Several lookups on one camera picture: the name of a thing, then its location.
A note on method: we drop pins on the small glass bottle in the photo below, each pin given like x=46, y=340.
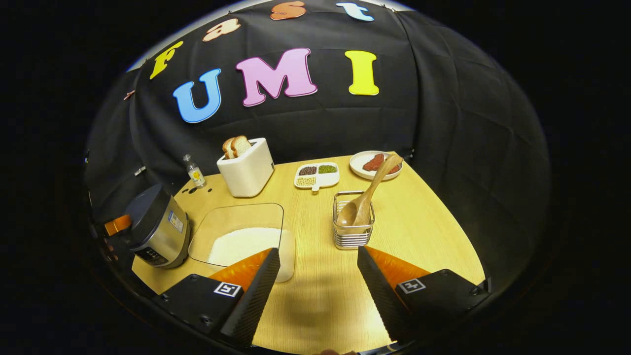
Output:
x=195, y=175

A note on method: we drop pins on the white toaster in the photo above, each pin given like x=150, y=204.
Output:
x=246, y=175

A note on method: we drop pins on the white rice container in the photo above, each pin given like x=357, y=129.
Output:
x=236, y=217

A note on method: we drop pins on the red meat slice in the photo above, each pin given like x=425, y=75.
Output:
x=394, y=169
x=373, y=162

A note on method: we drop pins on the dark grey rice cooker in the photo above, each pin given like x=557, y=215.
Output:
x=157, y=227

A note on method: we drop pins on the white cloth clip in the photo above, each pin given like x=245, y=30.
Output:
x=140, y=171

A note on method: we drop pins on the white rice heap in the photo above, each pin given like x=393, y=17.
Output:
x=241, y=244

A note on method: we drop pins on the wooden spoon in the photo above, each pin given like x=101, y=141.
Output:
x=365, y=202

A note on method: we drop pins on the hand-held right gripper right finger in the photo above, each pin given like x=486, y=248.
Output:
x=379, y=296

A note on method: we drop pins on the toasted bread slice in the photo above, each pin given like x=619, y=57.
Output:
x=227, y=148
x=241, y=145

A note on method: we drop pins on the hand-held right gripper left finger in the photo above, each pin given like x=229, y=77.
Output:
x=256, y=296

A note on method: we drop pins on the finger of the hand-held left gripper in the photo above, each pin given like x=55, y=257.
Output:
x=118, y=226

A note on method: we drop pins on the pink cloth clip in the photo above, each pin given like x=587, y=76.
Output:
x=128, y=94

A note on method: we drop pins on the white round plate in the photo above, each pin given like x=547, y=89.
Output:
x=357, y=165

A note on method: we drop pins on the white divided bean dish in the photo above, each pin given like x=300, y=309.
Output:
x=318, y=178

